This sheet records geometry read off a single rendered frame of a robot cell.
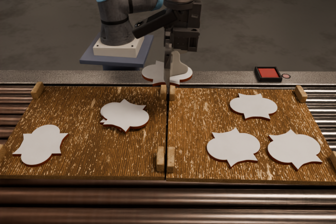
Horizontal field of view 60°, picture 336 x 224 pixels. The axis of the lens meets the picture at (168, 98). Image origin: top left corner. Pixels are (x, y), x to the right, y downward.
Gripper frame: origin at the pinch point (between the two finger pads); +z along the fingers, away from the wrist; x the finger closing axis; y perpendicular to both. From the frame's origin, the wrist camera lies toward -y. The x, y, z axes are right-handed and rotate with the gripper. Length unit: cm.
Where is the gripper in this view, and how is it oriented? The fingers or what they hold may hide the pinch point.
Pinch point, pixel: (166, 72)
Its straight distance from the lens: 78.7
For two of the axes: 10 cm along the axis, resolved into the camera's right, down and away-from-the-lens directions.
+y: 10.0, 0.7, -0.1
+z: -0.4, 7.8, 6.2
